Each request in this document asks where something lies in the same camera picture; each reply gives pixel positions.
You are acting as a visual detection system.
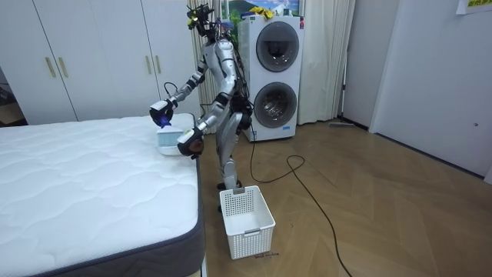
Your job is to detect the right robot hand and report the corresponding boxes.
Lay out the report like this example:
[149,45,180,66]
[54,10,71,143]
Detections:
[148,98,179,129]

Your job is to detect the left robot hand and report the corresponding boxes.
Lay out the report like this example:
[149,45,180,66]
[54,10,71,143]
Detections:
[176,126,206,160]

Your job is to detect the white and blue plastic container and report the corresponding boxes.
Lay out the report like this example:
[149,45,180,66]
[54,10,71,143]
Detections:
[155,124,186,156]

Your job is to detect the robot legs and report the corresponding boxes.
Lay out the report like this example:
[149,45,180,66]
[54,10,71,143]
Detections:
[214,111,244,213]

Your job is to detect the robot body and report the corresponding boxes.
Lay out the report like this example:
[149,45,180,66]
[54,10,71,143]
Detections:
[186,3,255,134]

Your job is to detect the white plastic laundry basket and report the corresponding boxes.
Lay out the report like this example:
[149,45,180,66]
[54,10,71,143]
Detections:
[219,185,277,261]

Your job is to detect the grey bed with white mattress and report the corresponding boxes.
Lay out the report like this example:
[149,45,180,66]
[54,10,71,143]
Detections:
[0,112,207,277]

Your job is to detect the white washing machine tower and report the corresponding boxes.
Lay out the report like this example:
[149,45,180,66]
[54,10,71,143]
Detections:
[237,15,305,142]

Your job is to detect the yellow cloth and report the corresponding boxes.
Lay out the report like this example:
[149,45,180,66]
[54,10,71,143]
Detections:
[248,5,275,21]

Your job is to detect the mop with grey pole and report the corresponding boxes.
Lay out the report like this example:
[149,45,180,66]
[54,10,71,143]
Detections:
[327,48,357,128]

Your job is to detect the white door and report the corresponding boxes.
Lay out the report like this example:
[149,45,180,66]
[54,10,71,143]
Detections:
[368,0,492,182]

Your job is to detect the white paper sign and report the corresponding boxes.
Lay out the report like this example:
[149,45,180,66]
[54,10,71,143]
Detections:
[455,0,492,16]

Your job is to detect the white wardrobe with gold handles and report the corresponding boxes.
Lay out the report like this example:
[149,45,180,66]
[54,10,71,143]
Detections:
[0,0,201,126]

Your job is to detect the cable bundle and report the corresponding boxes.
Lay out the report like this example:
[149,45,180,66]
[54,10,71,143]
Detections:
[213,17,235,40]

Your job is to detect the landscape wall poster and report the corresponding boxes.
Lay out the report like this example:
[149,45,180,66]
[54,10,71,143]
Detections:
[220,0,305,19]

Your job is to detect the black floor cable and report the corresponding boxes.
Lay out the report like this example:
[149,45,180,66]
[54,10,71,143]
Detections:
[249,115,354,277]

